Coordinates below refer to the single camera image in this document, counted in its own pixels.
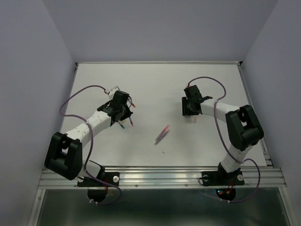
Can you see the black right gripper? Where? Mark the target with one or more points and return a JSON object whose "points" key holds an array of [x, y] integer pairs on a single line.
{"points": [[185, 110]]}

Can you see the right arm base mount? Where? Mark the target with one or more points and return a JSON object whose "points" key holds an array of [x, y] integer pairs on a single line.
{"points": [[224, 181]]}

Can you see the green pen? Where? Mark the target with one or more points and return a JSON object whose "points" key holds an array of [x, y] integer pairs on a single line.
{"points": [[121, 125]]}

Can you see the aluminium rail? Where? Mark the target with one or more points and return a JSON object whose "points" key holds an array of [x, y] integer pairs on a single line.
{"points": [[166, 178]]}

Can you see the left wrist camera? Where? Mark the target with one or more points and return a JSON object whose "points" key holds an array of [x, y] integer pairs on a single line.
{"points": [[110, 93]]}

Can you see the orange brown pen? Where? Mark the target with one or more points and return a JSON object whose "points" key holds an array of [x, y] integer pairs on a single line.
{"points": [[131, 102]]}

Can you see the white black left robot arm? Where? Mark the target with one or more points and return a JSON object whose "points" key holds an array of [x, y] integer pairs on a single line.
{"points": [[68, 154]]}

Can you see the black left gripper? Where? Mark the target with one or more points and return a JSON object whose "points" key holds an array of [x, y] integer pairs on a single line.
{"points": [[127, 114]]}

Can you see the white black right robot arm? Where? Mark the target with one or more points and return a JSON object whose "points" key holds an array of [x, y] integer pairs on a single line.
{"points": [[243, 126]]}

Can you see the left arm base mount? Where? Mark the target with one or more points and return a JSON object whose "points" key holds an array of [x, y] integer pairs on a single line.
{"points": [[102, 186]]}

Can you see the red pen clear cap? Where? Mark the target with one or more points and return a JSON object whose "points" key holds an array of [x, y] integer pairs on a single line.
{"points": [[131, 122]]}

